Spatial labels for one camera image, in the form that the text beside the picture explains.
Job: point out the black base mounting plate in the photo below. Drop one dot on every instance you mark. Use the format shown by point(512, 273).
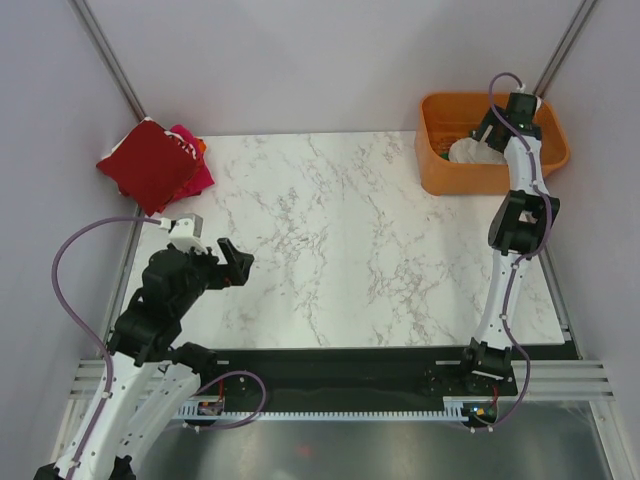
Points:
point(343, 379)

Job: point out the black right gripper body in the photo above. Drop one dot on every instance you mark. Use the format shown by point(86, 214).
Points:
point(490, 117)

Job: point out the dark red folded t shirt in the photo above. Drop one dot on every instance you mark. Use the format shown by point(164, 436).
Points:
point(150, 167)

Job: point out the orange plastic basket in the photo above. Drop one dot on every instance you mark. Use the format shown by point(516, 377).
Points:
point(446, 117)

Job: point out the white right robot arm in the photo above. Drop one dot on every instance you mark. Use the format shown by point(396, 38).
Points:
point(518, 232)

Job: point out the pink folded t shirt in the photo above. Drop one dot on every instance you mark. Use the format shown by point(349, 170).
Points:
point(202, 177)

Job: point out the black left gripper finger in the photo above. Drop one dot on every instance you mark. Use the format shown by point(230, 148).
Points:
point(238, 269)
point(230, 252)

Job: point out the left corner aluminium post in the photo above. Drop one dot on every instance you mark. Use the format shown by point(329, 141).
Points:
point(90, 23)

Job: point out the aluminium frame rail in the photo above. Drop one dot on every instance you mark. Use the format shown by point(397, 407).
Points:
point(550, 380)

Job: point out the cream white t shirt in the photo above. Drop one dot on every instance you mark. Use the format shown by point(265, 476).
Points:
point(469, 151)

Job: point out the corner aluminium post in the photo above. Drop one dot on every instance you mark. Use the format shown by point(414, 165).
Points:
point(566, 44)
point(90, 23)

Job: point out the right corner aluminium post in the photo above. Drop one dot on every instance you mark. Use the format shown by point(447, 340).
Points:
point(566, 44)

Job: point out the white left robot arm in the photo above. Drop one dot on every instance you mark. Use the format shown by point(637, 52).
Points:
point(145, 379)

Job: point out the white slotted cable duct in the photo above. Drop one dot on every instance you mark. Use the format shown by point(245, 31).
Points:
point(451, 410)

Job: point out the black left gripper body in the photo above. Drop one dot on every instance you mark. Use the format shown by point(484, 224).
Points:
point(206, 273)

